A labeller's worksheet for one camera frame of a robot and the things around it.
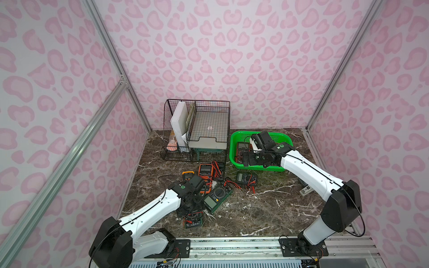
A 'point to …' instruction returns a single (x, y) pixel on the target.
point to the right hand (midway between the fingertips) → (248, 159)
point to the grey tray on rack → (210, 130)
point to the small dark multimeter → (246, 178)
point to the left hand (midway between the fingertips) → (197, 207)
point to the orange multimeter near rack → (206, 171)
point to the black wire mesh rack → (170, 149)
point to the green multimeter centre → (217, 197)
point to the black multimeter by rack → (218, 171)
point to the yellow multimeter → (187, 175)
